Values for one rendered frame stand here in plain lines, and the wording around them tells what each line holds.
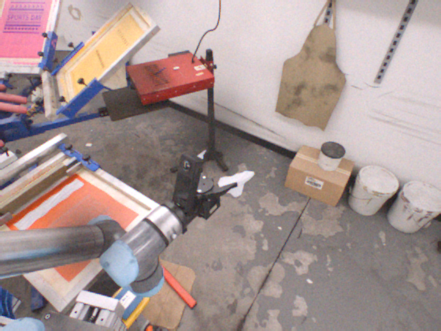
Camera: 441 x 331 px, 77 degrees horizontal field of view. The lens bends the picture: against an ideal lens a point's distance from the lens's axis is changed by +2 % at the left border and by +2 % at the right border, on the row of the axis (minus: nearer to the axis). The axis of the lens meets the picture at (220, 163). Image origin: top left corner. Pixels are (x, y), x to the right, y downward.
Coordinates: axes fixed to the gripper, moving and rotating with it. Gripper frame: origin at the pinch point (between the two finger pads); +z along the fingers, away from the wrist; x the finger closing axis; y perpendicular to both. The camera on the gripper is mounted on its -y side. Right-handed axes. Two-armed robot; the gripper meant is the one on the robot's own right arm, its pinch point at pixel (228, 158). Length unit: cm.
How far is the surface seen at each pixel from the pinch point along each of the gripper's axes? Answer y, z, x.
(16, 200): 49, -39, -108
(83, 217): 61, -22, -83
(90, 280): 62, -38, -51
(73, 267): 64, -39, -64
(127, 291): 66, -31, -36
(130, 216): 64, -7, -65
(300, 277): 169, 67, 0
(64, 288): 65, -47, -58
